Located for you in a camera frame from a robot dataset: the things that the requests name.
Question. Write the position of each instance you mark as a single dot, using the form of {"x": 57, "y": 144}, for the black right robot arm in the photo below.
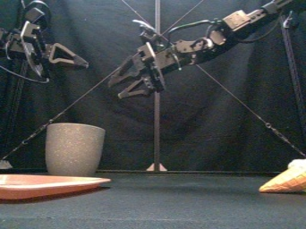
{"x": 240, "y": 21}

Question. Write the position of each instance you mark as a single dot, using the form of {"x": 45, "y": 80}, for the black backdrop cloth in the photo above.
{"x": 216, "y": 131}

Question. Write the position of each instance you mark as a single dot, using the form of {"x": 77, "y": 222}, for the grey speckled cup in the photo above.
{"x": 74, "y": 149}

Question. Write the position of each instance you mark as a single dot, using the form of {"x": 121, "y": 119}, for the pink plastic tray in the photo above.
{"x": 40, "y": 184}

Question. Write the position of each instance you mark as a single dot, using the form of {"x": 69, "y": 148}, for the toy ice cream cone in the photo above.
{"x": 285, "y": 182}

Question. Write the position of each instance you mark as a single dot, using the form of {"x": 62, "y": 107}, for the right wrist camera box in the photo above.
{"x": 146, "y": 31}

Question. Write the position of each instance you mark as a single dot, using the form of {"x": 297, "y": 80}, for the vertical metal frame pole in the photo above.
{"x": 157, "y": 125}

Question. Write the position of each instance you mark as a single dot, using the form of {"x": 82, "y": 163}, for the black bottom frame rail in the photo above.
{"x": 208, "y": 172}

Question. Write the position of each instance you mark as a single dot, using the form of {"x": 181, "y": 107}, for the black side frame post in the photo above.
{"x": 293, "y": 65}

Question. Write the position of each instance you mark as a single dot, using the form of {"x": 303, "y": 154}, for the white corner foot bracket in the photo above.
{"x": 5, "y": 165}

